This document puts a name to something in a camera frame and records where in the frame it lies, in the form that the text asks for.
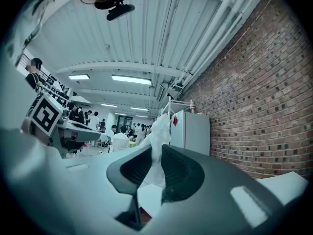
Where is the white cabinet top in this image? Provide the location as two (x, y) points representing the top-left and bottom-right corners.
(136, 171), (311, 219)

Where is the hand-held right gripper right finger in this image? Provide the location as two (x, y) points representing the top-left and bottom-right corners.
(160, 144), (206, 205)

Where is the person's shirt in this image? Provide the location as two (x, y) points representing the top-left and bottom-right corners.
(6, 0), (74, 66)

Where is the bundle of white ceiling pipes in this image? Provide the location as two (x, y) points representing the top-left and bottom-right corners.
(170, 0), (246, 89)

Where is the white drawer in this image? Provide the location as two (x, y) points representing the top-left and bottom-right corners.
(138, 206), (154, 225)

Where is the ceiling air vent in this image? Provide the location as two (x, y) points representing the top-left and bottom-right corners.
(156, 84), (165, 102)

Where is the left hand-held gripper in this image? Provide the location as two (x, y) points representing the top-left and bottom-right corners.
(30, 93), (101, 157)

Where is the black head-worn camera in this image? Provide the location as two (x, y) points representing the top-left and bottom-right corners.
(93, 0), (137, 22)

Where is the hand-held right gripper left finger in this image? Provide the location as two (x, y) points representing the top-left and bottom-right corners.
(106, 144), (153, 230)

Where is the white metal shelf rack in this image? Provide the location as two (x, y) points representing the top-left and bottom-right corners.
(158, 96), (194, 122)

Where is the person's left forearm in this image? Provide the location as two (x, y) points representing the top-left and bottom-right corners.
(20, 117), (34, 136)

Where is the white plastic bag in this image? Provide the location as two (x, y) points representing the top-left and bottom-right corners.
(138, 113), (172, 188)

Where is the white refrigerator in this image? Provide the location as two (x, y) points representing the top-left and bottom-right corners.
(170, 109), (211, 157)

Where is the white office chair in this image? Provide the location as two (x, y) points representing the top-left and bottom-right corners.
(112, 138), (131, 153)

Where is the wall rack of black items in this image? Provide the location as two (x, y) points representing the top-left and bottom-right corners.
(38, 69), (72, 108)

